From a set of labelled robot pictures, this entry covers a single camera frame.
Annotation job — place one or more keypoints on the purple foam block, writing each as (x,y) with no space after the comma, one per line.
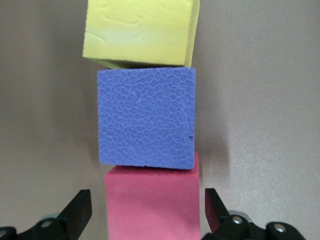
(147,117)

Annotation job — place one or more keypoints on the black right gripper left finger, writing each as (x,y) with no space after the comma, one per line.
(77,212)

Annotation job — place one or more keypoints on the brown table cover sheet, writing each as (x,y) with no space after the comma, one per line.
(250,100)

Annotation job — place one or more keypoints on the yellow foam block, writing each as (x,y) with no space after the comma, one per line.
(140,32)

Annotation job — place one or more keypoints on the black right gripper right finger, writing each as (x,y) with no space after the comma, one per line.
(216,215)

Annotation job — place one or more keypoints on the red foam block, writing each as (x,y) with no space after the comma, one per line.
(152,205)

